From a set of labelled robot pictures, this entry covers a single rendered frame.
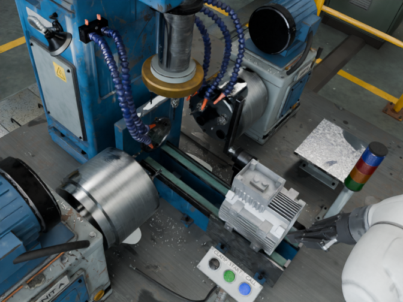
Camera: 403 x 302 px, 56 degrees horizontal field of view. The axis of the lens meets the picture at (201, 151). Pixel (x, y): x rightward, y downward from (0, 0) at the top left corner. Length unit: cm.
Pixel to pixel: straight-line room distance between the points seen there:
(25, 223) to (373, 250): 67
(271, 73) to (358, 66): 256
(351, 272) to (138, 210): 60
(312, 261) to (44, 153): 110
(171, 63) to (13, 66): 249
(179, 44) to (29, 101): 155
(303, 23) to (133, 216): 93
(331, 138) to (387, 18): 265
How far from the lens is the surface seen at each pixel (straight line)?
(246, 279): 104
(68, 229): 98
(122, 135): 122
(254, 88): 142
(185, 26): 100
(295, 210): 115
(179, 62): 105
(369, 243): 77
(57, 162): 159
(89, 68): 115
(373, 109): 355
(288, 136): 178
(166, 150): 144
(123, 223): 107
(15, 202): 84
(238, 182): 111
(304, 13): 156
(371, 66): 406
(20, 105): 242
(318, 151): 160
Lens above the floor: 201
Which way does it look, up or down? 49 degrees down
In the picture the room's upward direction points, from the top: 10 degrees clockwise
